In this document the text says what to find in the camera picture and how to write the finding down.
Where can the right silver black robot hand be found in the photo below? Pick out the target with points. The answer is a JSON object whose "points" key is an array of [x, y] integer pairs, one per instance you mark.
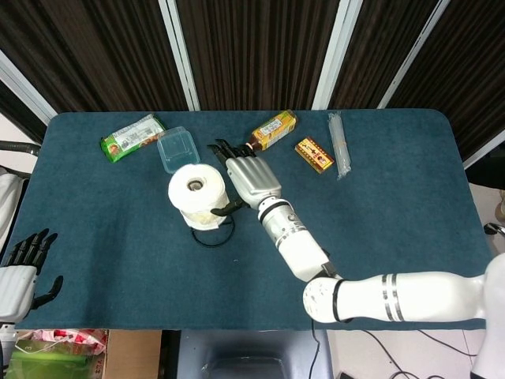
{"points": [[248, 177]]}

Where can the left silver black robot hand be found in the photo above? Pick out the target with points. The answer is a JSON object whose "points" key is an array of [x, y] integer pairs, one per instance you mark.
{"points": [[16, 288]]}

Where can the white toilet paper roll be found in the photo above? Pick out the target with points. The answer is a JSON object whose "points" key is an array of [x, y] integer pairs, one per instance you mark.
{"points": [[181, 197]]}

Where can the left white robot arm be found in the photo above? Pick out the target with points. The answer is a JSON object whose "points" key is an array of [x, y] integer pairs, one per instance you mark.
{"points": [[6, 333]]}

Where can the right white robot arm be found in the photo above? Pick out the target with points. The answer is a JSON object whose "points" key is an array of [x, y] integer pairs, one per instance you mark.
{"points": [[300, 252]]}

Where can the yellow label tea bottle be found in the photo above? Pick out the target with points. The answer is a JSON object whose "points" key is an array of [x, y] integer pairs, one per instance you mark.
{"points": [[274, 128]]}

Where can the yellow red small box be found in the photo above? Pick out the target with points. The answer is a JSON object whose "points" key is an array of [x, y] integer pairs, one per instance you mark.
{"points": [[315, 155]]}

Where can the clear plastic food container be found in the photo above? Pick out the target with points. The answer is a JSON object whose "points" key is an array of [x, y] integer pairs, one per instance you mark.
{"points": [[177, 150]]}

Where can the pink patterned plastic bag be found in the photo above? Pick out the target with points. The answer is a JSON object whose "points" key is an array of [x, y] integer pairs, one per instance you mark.
{"points": [[75, 339]]}

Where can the green plastic bag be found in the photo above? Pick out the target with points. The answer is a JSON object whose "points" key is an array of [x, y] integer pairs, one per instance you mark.
{"points": [[47, 361]]}

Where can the clear plastic tube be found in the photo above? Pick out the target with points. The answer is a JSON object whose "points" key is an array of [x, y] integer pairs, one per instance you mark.
{"points": [[340, 146]]}

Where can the blue table cloth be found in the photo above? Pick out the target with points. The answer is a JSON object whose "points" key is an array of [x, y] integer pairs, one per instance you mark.
{"points": [[118, 252]]}

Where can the green snack bag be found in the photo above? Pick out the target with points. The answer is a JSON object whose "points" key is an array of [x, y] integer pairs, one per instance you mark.
{"points": [[130, 138]]}

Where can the dark brown pleated screen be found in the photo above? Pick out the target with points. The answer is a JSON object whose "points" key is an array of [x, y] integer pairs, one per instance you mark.
{"points": [[256, 47]]}

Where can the brown cardboard box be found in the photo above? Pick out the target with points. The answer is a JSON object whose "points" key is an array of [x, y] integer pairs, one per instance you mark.
{"points": [[134, 355]]}

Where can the grey curved tube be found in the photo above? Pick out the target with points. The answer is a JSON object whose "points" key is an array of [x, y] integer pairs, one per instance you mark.
{"points": [[19, 147]]}

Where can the chrome metal fitting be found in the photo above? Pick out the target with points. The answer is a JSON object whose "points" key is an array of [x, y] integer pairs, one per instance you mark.
{"points": [[495, 229]]}

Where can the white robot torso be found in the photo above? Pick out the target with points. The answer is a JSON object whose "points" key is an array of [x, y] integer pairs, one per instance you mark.
{"points": [[493, 308]]}

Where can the white screen frame post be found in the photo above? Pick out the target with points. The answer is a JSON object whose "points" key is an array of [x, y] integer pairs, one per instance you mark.
{"points": [[414, 51], [485, 148], [337, 51], [27, 87], [179, 51]]}

